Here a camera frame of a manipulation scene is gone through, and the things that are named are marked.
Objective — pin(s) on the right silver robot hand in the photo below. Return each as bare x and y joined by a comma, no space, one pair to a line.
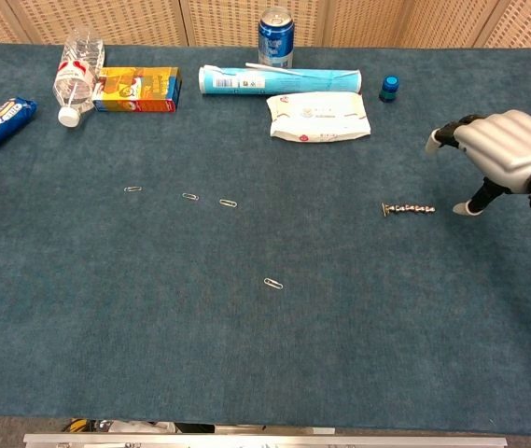
512,144

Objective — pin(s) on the silver magnetic bead bar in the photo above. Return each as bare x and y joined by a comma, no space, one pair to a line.
412,208

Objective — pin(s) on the small blue capped bottle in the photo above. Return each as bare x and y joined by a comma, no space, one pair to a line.
389,88

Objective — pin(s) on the white wet wipes pack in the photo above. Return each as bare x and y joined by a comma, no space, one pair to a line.
316,114

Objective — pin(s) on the light blue cylindrical tube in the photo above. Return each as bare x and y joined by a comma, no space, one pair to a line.
302,84

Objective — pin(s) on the white thin stick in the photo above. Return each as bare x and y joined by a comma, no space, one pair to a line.
269,68

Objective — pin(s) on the blue soda can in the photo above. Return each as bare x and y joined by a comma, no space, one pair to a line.
275,43

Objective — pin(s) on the teal felt table cover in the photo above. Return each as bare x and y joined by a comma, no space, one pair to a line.
199,336

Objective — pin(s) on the yellow orange cardboard box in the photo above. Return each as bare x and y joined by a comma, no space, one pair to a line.
139,91

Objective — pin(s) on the wicker folding screen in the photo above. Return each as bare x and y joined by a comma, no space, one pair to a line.
129,18

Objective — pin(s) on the clear plastic water bottle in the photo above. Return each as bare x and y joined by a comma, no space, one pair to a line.
76,77

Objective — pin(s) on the white crumpled plastic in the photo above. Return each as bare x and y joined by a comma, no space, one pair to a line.
141,426

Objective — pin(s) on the blue cookie pack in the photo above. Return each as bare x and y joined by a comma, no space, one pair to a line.
1,121

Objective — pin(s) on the aluminium rail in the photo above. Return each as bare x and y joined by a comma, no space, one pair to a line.
265,440

